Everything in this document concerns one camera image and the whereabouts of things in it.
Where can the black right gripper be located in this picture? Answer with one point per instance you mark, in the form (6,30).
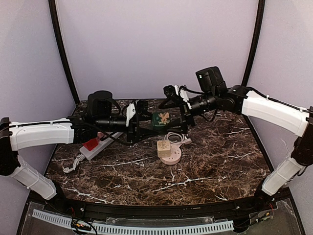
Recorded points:
(187,115)

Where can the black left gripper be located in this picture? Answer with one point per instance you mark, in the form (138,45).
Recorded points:
(133,128)

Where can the dark green cube adapter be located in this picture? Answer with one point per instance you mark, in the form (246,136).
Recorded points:
(160,119)

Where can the beige cube adapter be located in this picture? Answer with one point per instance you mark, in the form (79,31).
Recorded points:
(163,148)

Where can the pink round socket hub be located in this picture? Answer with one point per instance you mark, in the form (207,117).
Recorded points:
(174,157)

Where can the pink cube socket adapter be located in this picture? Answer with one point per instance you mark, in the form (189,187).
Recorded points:
(100,135)

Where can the white power strip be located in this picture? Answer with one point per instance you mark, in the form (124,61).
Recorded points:
(103,143)

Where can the red cube socket adapter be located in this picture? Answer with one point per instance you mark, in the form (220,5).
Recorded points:
(91,144)

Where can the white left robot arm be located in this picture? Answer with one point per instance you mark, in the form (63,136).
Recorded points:
(15,136)

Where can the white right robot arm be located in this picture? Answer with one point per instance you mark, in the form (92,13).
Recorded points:
(274,142)

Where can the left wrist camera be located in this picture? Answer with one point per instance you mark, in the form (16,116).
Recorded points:
(134,108)

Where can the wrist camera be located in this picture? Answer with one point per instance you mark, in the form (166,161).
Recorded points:
(134,108)
(175,91)

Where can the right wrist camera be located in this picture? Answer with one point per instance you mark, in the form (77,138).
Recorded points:
(175,91)

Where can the black right corner post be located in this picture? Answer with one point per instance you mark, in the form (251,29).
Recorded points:
(254,42)

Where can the black front frame rail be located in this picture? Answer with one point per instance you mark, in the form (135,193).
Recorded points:
(234,209)

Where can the light blue cable duct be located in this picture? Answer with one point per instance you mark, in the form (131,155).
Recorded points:
(123,226)

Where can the black corner frame post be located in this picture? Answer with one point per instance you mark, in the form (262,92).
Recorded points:
(61,49)

